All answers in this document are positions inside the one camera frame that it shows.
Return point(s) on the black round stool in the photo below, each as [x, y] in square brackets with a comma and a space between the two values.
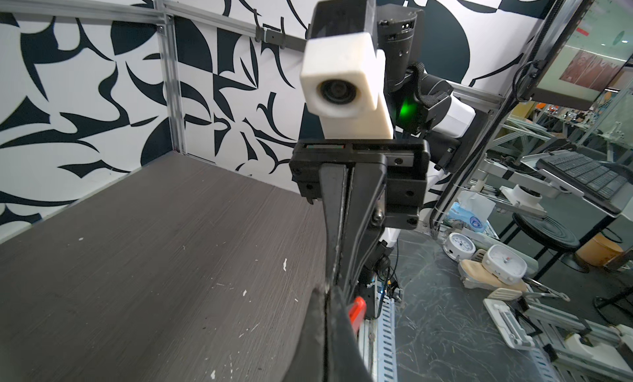
[549, 233]

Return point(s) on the white alarm clock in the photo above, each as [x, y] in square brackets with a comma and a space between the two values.
[504, 264]

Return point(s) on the computer monitor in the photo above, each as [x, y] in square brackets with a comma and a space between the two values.
[586, 57]

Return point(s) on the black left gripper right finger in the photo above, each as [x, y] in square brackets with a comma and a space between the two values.
[343, 358]

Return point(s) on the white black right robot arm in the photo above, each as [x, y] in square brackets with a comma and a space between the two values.
[417, 102]

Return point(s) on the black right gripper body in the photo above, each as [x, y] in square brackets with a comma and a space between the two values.
[405, 183]

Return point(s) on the right aluminium corner post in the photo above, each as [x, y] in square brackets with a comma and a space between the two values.
[172, 84]

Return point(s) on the white slotted cable duct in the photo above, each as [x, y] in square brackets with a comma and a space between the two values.
[377, 338]

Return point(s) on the black computer keyboard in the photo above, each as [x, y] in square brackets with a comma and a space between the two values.
[588, 175]

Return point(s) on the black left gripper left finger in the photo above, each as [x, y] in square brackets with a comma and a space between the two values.
[309, 359]

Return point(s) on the white round gauge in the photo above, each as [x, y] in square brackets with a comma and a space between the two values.
[459, 247]

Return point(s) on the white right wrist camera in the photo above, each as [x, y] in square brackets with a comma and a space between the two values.
[343, 71]

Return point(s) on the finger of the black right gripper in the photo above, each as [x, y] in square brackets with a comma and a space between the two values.
[333, 179]
[365, 186]

